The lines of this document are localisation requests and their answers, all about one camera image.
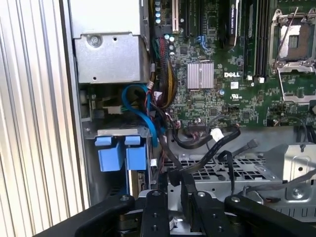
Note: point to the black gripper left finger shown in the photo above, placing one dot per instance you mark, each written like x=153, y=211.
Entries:
x=155, y=214

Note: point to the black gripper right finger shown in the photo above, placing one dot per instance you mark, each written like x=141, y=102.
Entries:
x=271, y=222

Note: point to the hard disk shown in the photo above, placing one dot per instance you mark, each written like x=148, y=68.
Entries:
x=108, y=158

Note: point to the silver disk bay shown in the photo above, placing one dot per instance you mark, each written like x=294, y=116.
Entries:
x=89, y=138

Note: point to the black RAM slot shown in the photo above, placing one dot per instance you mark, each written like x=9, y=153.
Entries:
x=248, y=37
x=258, y=37
x=264, y=37

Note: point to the white expansion slot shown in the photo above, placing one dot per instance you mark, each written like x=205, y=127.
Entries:
x=175, y=17

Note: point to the black expansion slot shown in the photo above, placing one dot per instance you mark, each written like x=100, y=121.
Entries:
x=187, y=17
x=201, y=14

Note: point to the silver perforated drive cage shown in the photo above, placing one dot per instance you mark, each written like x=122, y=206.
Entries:
x=222, y=170

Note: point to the green Dell motherboard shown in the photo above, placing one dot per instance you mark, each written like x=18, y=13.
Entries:
x=197, y=106

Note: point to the silver PC case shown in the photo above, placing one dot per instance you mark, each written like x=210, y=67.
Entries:
x=74, y=123

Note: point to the silver finned heatsink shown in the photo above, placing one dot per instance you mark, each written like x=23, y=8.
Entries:
x=200, y=75

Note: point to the silver power supply box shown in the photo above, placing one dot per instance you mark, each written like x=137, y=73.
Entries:
x=106, y=56

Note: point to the blue board data ports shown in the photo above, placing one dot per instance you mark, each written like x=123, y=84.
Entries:
x=202, y=43

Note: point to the CPU socket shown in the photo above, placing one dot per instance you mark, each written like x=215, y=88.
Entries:
x=296, y=42

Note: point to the thin metal locking lever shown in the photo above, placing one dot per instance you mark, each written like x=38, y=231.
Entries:
x=286, y=35

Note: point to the black Nvidia graphics card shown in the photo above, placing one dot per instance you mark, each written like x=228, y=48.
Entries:
x=229, y=24

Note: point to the silver socket cover frame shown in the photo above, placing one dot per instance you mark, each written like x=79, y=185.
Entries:
x=297, y=98

